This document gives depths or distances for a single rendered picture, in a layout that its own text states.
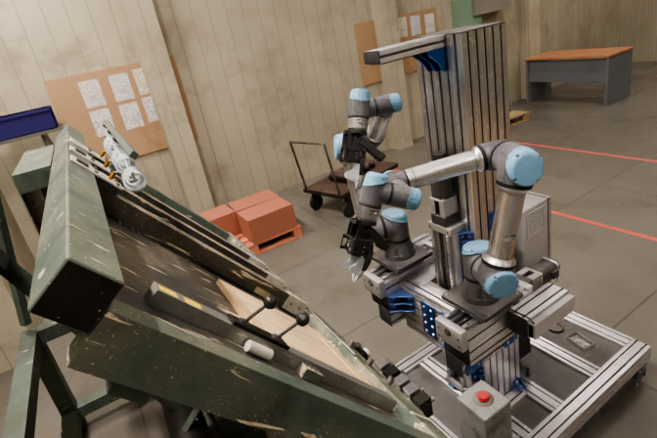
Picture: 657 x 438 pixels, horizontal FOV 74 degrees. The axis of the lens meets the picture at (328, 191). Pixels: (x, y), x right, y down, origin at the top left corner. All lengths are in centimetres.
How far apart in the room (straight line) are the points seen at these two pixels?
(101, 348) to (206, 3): 549
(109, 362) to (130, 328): 7
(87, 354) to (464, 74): 145
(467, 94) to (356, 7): 543
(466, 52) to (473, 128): 30
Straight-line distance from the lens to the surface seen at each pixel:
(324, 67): 672
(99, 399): 350
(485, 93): 185
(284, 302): 210
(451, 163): 157
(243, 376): 97
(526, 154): 149
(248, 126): 622
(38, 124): 516
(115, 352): 86
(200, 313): 115
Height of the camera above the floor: 215
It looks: 21 degrees down
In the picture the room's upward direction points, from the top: 11 degrees counter-clockwise
